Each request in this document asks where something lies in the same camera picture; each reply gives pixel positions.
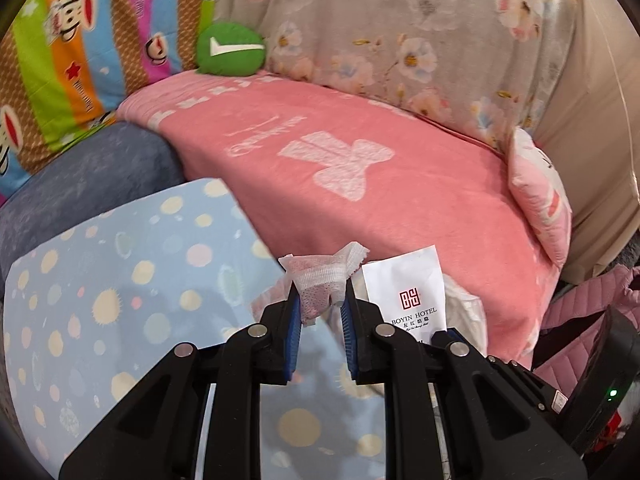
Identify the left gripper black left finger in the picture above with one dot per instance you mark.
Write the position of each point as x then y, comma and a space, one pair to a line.
196, 414

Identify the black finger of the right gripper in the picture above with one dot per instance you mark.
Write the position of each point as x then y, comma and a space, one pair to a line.
455, 335

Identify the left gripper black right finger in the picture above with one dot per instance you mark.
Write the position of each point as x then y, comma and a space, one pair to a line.
448, 413

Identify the white hotel paper packet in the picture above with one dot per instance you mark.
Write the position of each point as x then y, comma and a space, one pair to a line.
409, 290

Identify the pink mesh sachet packet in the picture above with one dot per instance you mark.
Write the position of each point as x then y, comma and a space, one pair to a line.
320, 281

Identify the white trash bag bin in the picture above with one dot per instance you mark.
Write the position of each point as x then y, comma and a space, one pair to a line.
465, 312

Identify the pink quilted bag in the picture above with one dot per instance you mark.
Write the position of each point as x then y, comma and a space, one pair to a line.
572, 322

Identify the blue polka dot table cloth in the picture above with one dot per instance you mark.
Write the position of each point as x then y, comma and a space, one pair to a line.
93, 309

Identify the pink pillow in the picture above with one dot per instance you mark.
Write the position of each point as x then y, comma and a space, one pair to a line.
538, 189

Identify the pink towel blanket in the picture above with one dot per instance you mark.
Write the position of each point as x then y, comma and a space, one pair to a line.
315, 169

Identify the blue grey cushion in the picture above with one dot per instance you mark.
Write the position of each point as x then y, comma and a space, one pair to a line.
119, 164

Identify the grey floral quilt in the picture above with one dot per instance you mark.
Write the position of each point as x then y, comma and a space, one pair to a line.
480, 67

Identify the green checkmark cushion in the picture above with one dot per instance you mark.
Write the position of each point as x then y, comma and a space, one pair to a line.
230, 50

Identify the colourful monkey print bedsheet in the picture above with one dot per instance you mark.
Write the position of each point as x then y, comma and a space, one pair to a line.
66, 65

